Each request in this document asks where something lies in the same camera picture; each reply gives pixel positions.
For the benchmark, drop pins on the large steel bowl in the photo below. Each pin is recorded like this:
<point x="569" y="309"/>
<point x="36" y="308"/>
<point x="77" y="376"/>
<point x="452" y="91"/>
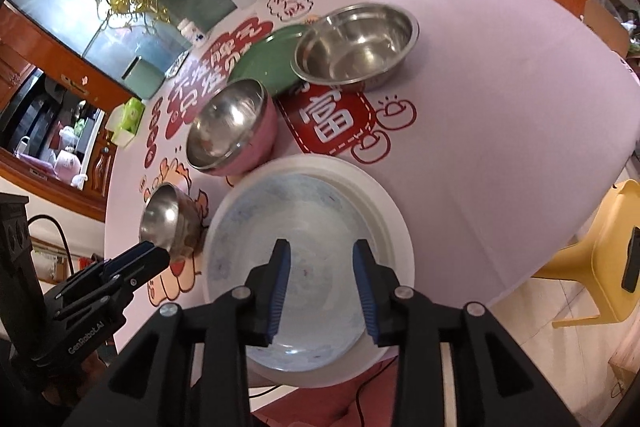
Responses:
<point x="350" y="47"/>

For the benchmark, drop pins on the cardboard box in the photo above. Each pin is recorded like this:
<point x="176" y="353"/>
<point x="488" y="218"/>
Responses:
<point x="600" y="22"/>

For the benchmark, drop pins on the small steel bowl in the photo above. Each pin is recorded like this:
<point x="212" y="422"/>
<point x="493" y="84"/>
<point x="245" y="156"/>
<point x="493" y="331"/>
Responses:
<point x="160" y="217"/>

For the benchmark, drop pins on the pill blister pack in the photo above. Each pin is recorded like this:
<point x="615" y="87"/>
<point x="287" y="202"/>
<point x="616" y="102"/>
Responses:
<point x="176" y="67"/>

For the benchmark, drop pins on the white pill bottle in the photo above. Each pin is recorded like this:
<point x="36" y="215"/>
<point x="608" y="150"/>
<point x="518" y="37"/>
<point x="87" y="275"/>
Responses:
<point x="192" y="32"/>

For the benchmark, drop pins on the green tissue box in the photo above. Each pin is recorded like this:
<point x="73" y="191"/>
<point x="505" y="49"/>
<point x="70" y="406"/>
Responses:
<point x="130" y="117"/>

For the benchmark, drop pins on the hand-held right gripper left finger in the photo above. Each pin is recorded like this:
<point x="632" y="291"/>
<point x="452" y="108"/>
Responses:
<point x="277" y="292"/>

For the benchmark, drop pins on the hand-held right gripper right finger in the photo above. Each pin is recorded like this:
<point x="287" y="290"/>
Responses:
<point x="365" y="292"/>

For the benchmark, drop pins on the large white plate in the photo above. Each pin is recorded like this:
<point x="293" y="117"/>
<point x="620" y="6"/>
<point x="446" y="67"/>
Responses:
<point x="395" y="227"/>

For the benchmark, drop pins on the wooden kitchen cabinet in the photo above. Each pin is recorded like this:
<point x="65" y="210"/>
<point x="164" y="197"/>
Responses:
<point x="100" y="167"/>

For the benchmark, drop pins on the green plate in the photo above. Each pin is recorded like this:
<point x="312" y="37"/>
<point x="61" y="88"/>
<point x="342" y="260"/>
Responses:
<point x="265" y="62"/>

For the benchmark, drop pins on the blue patterned plate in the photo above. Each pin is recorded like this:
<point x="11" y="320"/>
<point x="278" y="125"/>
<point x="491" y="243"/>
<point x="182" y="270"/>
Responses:
<point x="310" y="207"/>

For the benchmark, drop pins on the pink-sided steel bowl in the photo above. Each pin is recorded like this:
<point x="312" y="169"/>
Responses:
<point x="225" y="122"/>

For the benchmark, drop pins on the pink floral cooker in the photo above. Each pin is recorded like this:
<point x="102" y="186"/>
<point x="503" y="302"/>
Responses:
<point x="67" y="164"/>

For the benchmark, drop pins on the green canister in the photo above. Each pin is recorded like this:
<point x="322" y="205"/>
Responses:
<point x="145" y="79"/>

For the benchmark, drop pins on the black flat device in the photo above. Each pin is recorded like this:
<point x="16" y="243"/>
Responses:
<point x="631" y="259"/>

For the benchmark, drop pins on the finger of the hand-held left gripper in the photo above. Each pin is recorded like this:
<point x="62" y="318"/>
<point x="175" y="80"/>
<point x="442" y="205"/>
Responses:
<point x="145" y="264"/>
<point x="127" y="253"/>

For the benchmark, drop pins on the yellow plastic chair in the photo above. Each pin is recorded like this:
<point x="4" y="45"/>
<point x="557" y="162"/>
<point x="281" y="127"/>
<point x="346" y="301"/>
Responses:
<point x="610" y="257"/>

